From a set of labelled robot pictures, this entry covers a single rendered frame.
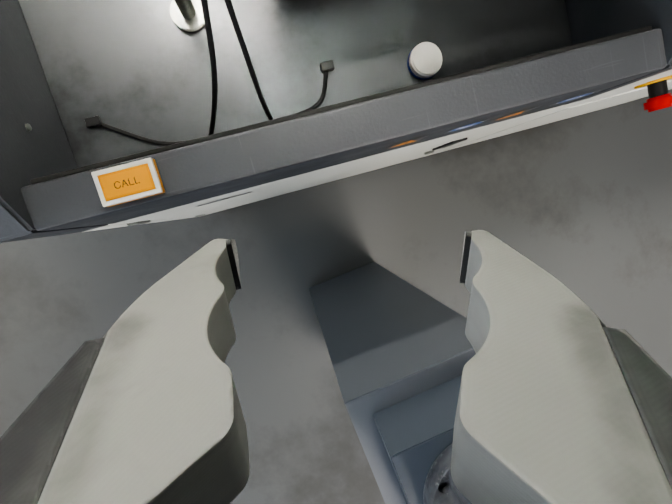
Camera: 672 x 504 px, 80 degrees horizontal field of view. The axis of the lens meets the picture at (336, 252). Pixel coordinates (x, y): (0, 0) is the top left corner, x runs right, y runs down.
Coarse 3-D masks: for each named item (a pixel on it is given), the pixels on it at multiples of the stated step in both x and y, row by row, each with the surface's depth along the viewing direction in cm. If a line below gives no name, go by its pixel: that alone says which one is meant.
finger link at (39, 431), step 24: (72, 360) 8; (48, 384) 7; (72, 384) 7; (48, 408) 7; (72, 408) 7; (24, 432) 6; (48, 432) 6; (0, 456) 6; (24, 456) 6; (48, 456) 6; (0, 480) 6; (24, 480) 6
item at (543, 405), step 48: (480, 240) 11; (480, 288) 9; (528, 288) 9; (480, 336) 9; (528, 336) 8; (576, 336) 8; (480, 384) 7; (528, 384) 7; (576, 384) 7; (624, 384) 7; (480, 432) 6; (528, 432) 6; (576, 432) 6; (624, 432) 6; (480, 480) 6; (528, 480) 5; (576, 480) 5; (624, 480) 5
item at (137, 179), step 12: (132, 168) 34; (144, 168) 34; (156, 168) 35; (108, 180) 34; (120, 180) 34; (132, 180) 34; (144, 180) 34; (108, 192) 34; (120, 192) 34; (132, 192) 34
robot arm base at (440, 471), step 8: (448, 448) 47; (440, 456) 47; (448, 456) 46; (432, 464) 48; (440, 464) 47; (448, 464) 46; (432, 472) 47; (440, 472) 46; (448, 472) 45; (432, 480) 46; (440, 480) 45; (448, 480) 45; (424, 488) 48; (432, 488) 46; (440, 488) 46; (448, 488) 46; (456, 488) 43; (424, 496) 48; (432, 496) 46; (440, 496) 45; (448, 496) 45; (456, 496) 44; (464, 496) 42
